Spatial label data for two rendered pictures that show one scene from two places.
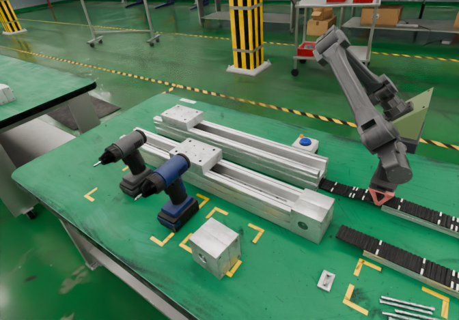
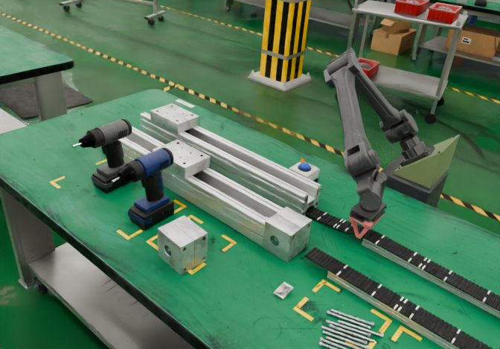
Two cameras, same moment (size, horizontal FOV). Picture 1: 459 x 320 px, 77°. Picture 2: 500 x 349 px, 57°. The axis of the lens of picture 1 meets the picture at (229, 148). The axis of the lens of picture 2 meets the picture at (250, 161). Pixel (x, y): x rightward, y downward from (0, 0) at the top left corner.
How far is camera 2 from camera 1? 49 cm
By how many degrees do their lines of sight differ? 5
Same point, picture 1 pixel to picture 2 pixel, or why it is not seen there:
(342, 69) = (344, 94)
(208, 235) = (178, 228)
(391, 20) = (486, 50)
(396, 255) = (356, 278)
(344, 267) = (305, 284)
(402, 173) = (373, 199)
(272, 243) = (241, 254)
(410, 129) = (425, 175)
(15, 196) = not seen: outside the picture
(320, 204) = (295, 222)
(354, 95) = (348, 120)
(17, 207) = not seen: outside the picture
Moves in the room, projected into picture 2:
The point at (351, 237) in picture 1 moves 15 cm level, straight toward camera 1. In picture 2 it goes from (319, 257) to (293, 291)
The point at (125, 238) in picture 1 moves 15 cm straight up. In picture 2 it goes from (90, 227) to (85, 184)
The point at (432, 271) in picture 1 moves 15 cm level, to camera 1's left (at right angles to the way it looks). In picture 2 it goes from (383, 295) to (323, 290)
